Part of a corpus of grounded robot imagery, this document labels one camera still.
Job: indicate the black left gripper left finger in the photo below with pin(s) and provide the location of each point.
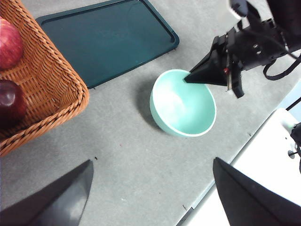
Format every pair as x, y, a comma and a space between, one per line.
54, 200

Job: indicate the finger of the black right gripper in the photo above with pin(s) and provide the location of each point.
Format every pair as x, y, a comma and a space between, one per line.
211, 68
237, 80

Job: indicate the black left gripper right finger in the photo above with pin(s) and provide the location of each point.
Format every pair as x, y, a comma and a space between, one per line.
249, 202

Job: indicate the teal ceramic bowl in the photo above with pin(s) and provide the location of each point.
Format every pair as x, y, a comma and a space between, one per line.
183, 110

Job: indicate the dark rectangular tray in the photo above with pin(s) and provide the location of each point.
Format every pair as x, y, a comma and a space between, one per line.
105, 40

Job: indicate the brown wicker basket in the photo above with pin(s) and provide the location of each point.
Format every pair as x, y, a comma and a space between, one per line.
47, 77

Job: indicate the red apple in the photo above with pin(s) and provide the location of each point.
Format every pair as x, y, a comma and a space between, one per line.
9, 44

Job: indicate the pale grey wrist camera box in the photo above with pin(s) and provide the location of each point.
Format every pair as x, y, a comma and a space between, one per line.
235, 12

